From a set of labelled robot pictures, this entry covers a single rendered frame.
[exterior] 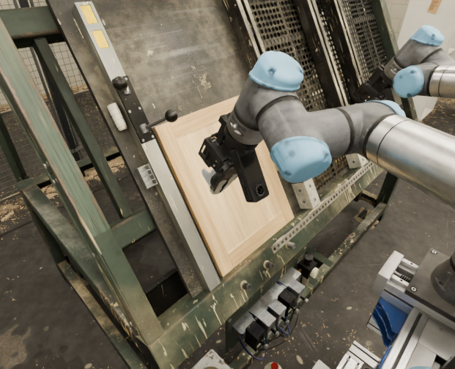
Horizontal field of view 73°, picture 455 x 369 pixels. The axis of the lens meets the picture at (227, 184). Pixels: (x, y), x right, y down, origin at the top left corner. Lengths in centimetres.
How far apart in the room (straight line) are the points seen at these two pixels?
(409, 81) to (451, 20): 375
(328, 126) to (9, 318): 229
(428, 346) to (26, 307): 218
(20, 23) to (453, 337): 147
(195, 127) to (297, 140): 71
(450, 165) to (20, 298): 245
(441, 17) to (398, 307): 391
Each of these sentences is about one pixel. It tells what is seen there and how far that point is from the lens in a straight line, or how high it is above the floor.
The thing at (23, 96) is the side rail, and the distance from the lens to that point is 92.
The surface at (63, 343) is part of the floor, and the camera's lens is 223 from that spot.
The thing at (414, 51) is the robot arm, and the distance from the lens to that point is 109.
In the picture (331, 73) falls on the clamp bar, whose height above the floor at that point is 134.
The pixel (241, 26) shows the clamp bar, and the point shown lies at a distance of 135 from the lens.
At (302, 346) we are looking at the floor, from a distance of 205.
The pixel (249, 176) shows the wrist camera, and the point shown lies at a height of 147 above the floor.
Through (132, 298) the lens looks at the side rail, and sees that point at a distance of 96.
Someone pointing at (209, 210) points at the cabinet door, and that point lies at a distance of 109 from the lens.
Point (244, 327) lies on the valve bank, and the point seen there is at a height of 74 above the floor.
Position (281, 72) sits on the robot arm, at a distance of 47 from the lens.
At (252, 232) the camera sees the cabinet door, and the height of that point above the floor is 94.
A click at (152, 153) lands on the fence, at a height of 132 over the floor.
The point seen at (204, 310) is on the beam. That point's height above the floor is 88.
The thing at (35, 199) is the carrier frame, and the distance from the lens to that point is 189.
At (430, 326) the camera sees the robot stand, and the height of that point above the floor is 95.
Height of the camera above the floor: 180
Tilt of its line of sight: 36 degrees down
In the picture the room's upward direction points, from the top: straight up
